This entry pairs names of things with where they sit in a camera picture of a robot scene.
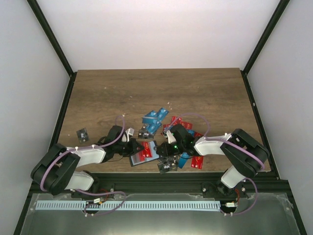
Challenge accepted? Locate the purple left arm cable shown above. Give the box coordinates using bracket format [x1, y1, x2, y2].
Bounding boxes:
[40, 115, 127, 216]

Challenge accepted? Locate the lone black VIP card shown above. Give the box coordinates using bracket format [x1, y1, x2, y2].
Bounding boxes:
[76, 128, 89, 143]

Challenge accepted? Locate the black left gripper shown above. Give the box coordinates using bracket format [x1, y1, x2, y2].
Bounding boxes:
[114, 139, 145, 158]

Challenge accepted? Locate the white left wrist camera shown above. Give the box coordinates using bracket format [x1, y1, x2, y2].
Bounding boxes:
[122, 128, 134, 142]

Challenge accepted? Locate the light blue slotted cable duct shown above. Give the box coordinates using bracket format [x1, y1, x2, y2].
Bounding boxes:
[36, 200, 221, 212]

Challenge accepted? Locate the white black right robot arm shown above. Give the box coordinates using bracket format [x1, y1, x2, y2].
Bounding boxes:
[155, 124, 269, 197]

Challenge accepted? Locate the black card near blue pile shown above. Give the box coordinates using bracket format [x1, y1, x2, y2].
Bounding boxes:
[138, 130, 153, 139]

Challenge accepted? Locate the black leather card holder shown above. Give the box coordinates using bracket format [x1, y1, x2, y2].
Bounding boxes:
[130, 141, 159, 167]

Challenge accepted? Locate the black left frame post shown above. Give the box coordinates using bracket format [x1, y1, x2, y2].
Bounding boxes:
[26, 0, 75, 77]

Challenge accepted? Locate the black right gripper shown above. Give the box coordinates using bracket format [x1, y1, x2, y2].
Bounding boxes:
[156, 141, 185, 157]

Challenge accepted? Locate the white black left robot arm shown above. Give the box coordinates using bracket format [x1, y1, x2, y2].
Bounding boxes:
[30, 125, 144, 198]

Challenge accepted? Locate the black front frame rail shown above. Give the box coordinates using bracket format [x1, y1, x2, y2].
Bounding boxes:
[94, 172, 291, 195]

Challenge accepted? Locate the red vip card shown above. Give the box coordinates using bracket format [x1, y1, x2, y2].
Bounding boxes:
[191, 156, 204, 169]
[139, 141, 153, 161]

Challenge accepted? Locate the black aluminium frame post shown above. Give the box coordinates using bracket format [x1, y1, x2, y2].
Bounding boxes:
[243, 0, 291, 74]

